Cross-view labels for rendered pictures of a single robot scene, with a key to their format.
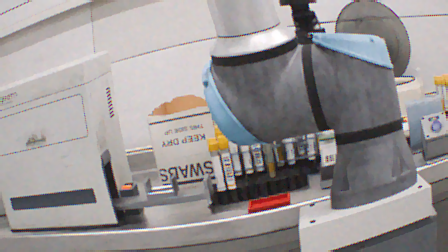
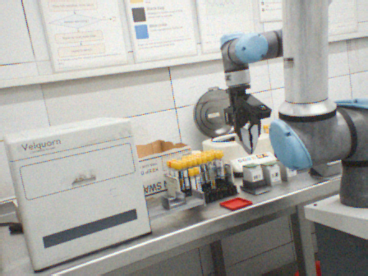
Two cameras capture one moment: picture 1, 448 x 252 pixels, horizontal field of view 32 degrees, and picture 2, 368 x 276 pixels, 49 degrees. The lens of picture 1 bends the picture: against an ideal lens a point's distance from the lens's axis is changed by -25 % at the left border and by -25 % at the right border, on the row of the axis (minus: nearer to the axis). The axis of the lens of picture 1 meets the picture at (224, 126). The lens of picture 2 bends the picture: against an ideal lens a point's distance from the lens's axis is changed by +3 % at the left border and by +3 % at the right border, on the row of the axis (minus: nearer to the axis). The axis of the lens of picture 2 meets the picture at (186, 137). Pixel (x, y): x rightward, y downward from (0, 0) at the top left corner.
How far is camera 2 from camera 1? 90 cm
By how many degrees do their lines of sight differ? 30
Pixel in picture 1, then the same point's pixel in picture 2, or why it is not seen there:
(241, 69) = (318, 123)
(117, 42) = (66, 116)
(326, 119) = (355, 152)
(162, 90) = not seen: hidden behind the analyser
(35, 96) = (84, 144)
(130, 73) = not seen: hidden behind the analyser
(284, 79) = (337, 129)
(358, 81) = not seen: outside the picture
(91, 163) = (136, 190)
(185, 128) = (147, 165)
